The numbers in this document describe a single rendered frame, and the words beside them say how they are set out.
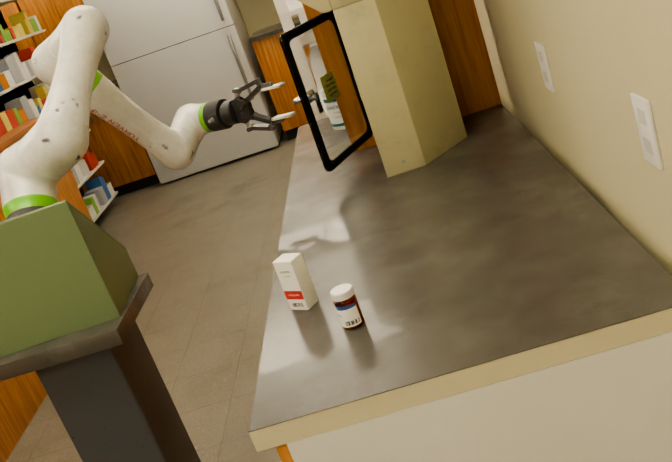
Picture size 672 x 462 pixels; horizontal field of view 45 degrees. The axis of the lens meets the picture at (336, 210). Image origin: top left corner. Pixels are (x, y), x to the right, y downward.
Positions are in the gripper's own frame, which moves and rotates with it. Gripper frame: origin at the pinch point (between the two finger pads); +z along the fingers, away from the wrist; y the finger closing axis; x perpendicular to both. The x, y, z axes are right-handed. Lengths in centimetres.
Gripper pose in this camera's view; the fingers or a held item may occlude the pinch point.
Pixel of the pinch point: (280, 101)
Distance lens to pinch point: 235.7
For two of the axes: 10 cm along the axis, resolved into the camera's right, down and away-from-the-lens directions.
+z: 8.4, -1.1, -5.3
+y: -3.2, -8.9, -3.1
